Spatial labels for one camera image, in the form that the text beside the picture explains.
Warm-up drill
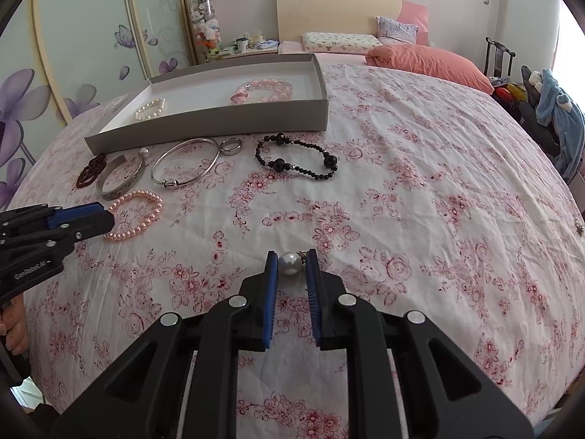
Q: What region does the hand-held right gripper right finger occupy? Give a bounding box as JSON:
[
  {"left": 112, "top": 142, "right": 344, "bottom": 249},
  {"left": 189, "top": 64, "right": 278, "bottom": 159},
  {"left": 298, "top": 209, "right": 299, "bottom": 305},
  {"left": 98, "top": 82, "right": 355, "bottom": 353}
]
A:
[{"left": 305, "top": 249, "right": 535, "bottom": 439}]

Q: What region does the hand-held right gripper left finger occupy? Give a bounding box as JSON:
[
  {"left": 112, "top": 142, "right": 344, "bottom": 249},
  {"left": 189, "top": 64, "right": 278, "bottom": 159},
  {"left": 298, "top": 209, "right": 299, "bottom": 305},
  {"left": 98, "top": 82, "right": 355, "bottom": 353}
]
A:
[{"left": 50, "top": 251, "right": 279, "bottom": 439}]

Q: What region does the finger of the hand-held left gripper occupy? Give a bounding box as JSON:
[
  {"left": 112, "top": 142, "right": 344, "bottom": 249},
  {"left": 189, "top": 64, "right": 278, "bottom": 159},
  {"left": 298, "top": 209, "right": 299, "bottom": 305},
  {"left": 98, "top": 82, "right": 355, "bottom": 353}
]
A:
[
  {"left": 0, "top": 211, "right": 116, "bottom": 261},
  {"left": 0, "top": 202, "right": 108, "bottom": 235}
]

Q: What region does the pink pearl bracelet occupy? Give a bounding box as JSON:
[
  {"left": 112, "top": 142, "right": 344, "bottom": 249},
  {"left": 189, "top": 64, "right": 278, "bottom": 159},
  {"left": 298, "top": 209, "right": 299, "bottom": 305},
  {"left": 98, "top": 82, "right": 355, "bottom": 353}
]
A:
[{"left": 103, "top": 191, "right": 164, "bottom": 241}]

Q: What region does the grey pearl earring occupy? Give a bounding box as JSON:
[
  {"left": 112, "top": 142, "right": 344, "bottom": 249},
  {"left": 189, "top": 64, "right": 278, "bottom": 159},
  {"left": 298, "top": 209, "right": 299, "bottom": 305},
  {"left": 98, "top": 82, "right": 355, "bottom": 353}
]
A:
[{"left": 278, "top": 251, "right": 309, "bottom": 277}]

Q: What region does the engraved silver cuff bangle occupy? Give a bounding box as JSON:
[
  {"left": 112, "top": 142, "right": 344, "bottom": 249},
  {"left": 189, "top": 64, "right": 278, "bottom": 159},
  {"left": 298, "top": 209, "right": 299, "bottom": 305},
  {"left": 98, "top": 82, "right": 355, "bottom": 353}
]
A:
[{"left": 96, "top": 153, "right": 147, "bottom": 201}]

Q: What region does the dark red bead bracelet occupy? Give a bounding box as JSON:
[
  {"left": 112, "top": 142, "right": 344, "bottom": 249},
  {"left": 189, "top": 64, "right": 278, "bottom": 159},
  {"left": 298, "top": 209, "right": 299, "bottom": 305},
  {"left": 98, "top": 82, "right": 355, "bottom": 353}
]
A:
[{"left": 75, "top": 153, "right": 109, "bottom": 189}]

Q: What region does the thin silver bangle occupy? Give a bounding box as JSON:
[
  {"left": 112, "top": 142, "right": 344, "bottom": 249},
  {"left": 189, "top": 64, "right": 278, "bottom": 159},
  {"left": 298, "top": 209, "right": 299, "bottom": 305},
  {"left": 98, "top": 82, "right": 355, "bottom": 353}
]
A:
[{"left": 151, "top": 138, "right": 221, "bottom": 188}]

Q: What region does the black bead bracelet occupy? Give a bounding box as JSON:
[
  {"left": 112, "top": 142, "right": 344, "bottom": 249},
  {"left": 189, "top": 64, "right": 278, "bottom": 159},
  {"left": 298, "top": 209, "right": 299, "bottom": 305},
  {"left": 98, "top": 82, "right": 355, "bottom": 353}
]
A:
[{"left": 254, "top": 132, "right": 340, "bottom": 181}]

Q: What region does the grey cardboard tray box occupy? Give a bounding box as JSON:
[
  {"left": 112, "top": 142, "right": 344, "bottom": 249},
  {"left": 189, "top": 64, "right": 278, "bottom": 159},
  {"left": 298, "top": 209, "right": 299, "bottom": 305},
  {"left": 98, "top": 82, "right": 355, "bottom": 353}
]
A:
[{"left": 84, "top": 52, "right": 330, "bottom": 156}]

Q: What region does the person's left hand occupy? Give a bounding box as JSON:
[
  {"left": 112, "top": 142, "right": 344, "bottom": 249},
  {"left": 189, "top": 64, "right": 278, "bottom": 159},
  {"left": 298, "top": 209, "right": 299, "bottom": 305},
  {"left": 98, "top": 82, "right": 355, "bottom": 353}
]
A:
[{"left": 0, "top": 303, "right": 29, "bottom": 354}]

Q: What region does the pink floral bed sheet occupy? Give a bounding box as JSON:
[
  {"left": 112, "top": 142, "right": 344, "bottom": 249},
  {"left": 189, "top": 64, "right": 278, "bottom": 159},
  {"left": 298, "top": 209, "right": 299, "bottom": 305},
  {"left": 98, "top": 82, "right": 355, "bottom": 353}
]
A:
[{"left": 4, "top": 50, "right": 585, "bottom": 439}]

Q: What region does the floral sliding door wardrobe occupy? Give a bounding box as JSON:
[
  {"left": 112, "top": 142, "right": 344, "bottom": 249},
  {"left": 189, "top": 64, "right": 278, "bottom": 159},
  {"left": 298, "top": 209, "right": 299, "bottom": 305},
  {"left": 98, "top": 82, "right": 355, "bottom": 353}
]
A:
[{"left": 0, "top": 0, "right": 193, "bottom": 211}]

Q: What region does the clear plush toy display tube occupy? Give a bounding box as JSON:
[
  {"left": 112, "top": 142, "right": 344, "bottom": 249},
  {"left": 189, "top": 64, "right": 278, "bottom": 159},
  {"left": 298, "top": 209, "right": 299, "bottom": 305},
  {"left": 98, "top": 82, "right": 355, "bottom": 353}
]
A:
[{"left": 186, "top": 0, "right": 222, "bottom": 65}]

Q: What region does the pink and white nightstand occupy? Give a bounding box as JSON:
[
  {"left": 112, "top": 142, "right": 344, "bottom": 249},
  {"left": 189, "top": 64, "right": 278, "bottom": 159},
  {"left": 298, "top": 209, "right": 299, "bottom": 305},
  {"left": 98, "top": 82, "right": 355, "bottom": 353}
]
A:
[{"left": 215, "top": 46, "right": 279, "bottom": 58}]

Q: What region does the cream printed pillow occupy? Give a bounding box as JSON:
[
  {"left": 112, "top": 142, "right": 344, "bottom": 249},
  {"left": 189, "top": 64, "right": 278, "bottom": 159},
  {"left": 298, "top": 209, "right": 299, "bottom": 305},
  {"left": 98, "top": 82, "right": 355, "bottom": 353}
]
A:
[{"left": 301, "top": 32, "right": 382, "bottom": 53}]

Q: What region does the orange pillow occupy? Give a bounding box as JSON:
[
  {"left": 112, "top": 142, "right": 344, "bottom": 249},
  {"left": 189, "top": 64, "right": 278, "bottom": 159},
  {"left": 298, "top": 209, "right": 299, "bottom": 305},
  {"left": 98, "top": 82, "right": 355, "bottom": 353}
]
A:
[{"left": 366, "top": 43, "right": 495, "bottom": 96}]

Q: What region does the blue and white pillow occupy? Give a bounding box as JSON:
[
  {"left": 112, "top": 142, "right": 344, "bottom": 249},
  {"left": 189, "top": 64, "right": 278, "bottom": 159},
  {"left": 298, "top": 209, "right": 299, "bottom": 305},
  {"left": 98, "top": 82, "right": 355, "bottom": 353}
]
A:
[{"left": 376, "top": 16, "right": 419, "bottom": 45}]

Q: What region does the dark clothes pile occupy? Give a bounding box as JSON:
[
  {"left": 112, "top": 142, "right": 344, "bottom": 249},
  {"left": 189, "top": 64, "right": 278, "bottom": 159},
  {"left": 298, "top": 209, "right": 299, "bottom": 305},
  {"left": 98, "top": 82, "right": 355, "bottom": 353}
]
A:
[{"left": 491, "top": 66, "right": 563, "bottom": 156}]

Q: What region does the beige and pink headboard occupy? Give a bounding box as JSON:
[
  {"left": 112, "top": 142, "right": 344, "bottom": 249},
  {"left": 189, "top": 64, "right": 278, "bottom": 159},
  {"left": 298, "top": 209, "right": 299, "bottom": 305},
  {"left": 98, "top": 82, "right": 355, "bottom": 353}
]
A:
[{"left": 275, "top": 0, "right": 429, "bottom": 46}]

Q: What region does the dark wooden chair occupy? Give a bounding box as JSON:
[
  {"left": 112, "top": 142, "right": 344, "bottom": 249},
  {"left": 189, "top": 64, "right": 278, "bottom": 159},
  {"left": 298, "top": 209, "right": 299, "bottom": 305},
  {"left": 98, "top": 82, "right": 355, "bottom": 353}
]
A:
[{"left": 484, "top": 37, "right": 517, "bottom": 78}]

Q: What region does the blue plush garment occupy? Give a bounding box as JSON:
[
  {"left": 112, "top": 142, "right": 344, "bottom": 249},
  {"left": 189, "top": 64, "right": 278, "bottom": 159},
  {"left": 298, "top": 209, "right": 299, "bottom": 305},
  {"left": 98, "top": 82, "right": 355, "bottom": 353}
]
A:
[{"left": 535, "top": 68, "right": 585, "bottom": 179}]

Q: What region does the white pearl bracelet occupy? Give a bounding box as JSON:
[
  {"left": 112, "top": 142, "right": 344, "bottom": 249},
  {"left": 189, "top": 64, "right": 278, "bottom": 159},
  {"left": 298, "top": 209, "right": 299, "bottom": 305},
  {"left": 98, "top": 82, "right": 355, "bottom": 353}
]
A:
[{"left": 134, "top": 97, "right": 166, "bottom": 123}]

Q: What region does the pink quartz bead bracelet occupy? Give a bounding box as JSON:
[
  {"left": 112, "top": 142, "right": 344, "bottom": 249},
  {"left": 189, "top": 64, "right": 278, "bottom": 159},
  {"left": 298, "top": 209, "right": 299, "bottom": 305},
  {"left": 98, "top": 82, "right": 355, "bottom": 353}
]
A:
[{"left": 230, "top": 79, "right": 294, "bottom": 105}]

